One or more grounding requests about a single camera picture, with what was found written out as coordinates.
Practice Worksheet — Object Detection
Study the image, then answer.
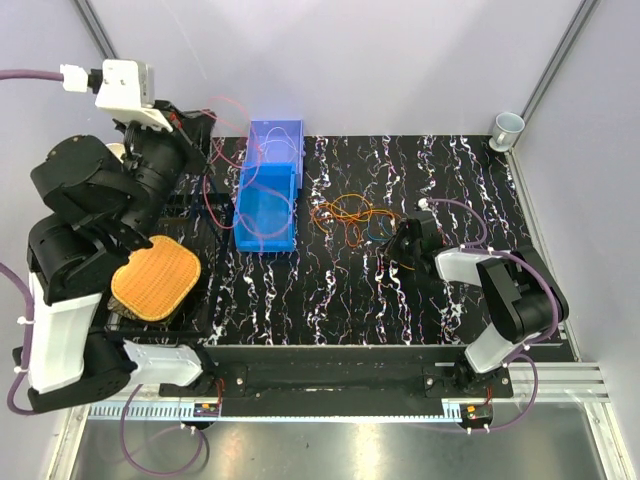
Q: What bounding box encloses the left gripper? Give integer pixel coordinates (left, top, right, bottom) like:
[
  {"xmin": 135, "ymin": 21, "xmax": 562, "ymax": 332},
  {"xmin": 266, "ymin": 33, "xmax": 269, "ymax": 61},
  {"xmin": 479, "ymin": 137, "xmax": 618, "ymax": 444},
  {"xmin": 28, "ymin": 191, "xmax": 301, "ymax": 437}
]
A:
[{"xmin": 124, "ymin": 97, "xmax": 223, "ymax": 239}]

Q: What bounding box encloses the pink cable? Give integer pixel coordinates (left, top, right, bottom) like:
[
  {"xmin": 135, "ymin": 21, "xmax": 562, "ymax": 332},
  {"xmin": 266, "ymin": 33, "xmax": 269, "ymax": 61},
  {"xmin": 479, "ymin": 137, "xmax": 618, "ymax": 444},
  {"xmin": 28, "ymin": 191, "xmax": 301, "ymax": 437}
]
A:
[{"xmin": 204, "ymin": 95, "xmax": 294, "ymax": 249}]

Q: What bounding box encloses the white cable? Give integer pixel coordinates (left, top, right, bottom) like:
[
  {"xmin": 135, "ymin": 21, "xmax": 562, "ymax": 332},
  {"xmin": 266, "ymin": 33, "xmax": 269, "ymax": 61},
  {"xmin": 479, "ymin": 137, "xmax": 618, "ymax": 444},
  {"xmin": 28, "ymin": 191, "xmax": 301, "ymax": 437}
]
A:
[{"xmin": 257, "ymin": 124, "xmax": 304, "ymax": 161}]

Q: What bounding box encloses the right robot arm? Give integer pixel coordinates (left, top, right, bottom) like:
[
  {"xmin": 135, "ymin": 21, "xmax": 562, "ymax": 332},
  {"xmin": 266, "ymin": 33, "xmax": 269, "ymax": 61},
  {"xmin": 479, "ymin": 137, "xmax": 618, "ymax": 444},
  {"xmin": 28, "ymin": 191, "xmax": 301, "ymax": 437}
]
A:
[{"xmin": 382, "ymin": 212, "xmax": 569, "ymax": 397}]

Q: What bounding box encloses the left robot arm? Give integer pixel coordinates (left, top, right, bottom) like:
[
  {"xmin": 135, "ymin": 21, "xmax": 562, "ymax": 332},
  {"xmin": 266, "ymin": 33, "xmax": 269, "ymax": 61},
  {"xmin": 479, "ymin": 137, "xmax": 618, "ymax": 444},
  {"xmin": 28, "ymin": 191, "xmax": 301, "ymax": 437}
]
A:
[{"xmin": 13, "ymin": 100, "xmax": 215, "ymax": 415}]

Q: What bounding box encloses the blue plastic bin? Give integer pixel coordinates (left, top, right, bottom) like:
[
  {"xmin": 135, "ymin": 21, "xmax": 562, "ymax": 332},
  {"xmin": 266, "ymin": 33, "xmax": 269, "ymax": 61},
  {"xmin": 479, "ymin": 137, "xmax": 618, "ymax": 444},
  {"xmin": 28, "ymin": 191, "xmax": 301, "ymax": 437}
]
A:
[{"xmin": 234, "ymin": 163, "xmax": 298, "ymax": 253}]

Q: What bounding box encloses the orange woven basket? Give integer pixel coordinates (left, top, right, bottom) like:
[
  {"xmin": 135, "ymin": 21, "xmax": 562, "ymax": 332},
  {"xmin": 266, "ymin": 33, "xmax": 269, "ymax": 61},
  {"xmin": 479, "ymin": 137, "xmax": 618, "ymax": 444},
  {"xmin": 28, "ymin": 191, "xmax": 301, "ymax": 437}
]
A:
[{"xmin": 108, "ymin": 235, "xmax": 201, "ymax": 323}]

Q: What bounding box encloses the light purple plastic bin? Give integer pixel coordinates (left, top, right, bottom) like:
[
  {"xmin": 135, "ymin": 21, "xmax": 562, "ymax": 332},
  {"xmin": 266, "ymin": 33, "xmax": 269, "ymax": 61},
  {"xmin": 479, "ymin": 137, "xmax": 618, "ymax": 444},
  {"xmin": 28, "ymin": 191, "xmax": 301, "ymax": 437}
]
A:
[{"xmin": 244, "ymin": 119, "xmax": 305, "ymax": 190}]

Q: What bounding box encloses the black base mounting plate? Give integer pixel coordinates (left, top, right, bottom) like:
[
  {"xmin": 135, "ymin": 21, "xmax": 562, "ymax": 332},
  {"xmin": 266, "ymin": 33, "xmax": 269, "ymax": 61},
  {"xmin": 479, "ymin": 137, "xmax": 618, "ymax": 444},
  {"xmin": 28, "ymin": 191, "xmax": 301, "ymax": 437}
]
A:
[{"xmin": 159, "ymin": 346, "xmax": 508, "ymax": 398}]

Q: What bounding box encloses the white mug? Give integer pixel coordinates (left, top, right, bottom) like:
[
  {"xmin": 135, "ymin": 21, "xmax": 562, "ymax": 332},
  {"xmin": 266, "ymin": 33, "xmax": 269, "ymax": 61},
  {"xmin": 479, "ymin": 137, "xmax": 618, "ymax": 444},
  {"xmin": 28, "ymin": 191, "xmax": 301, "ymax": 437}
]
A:
[{"xmin": 489, "ymin": 112, "xmax": 526, "ymax": 152}]

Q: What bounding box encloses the black wire dish rack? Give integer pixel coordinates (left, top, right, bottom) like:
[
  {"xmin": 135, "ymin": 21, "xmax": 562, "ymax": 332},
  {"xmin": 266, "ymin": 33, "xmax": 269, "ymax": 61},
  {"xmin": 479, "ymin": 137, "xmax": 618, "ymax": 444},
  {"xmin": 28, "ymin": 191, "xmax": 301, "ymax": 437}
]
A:
[{"xmin": 92, "ymin": 173, "xmax": 234, "ymax": 345}]

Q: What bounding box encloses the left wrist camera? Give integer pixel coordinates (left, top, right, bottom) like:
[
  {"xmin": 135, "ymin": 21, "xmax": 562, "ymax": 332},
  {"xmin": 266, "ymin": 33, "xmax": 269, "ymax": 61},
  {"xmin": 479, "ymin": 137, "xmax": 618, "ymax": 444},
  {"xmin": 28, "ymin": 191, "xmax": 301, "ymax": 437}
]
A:
[{"xmin": 60, "ymin": 59, "xmax": 173, "ymax": 132}]

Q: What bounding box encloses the yellow cable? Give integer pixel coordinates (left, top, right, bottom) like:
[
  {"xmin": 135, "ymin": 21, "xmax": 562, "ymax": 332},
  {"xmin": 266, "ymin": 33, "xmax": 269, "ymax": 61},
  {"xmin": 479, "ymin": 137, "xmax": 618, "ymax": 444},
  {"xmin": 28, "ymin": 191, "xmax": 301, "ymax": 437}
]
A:
[{"xmin": 329, "ymin": 194, "xmax": 401, "ymax": 236}]

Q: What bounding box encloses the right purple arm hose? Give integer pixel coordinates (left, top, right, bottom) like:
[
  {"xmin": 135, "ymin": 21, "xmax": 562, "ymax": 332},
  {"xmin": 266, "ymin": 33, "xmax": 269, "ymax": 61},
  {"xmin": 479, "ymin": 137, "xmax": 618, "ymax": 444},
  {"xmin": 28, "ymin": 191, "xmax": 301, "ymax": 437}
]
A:
[{"xmin": 399, "ymin": 197, "xmax": 561, "ymax": 434}]

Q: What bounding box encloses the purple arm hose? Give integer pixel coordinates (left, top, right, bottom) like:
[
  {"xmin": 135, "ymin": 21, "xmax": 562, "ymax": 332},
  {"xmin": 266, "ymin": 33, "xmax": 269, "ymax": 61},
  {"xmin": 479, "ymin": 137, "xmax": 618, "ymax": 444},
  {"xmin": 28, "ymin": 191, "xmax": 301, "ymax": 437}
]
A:
[
  {"xmin": 399, "ymin": 197, "xmax": 561, "ymax": 434},
  {"xmin": 0, "ymin": 67, "xmax": 211, "ymax": 474}
]

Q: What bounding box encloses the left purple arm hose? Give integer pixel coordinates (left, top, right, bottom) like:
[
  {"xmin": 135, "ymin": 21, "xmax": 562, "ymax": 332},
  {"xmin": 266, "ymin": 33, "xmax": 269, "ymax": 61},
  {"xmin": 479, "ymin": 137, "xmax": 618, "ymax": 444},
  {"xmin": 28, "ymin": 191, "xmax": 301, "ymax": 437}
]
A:
[{"xmin": 0, "ymin": 67, "xmax": 211, "ymax": 474}]

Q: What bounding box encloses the aluminium frame rail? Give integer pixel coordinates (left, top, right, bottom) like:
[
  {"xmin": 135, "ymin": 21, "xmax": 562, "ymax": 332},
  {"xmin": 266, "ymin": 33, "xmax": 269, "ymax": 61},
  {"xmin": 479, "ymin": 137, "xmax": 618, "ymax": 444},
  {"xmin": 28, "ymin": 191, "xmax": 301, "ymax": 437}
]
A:
[{"xmin": 83, "ymin": 362, "xmax": 609, "ymax": 428}]

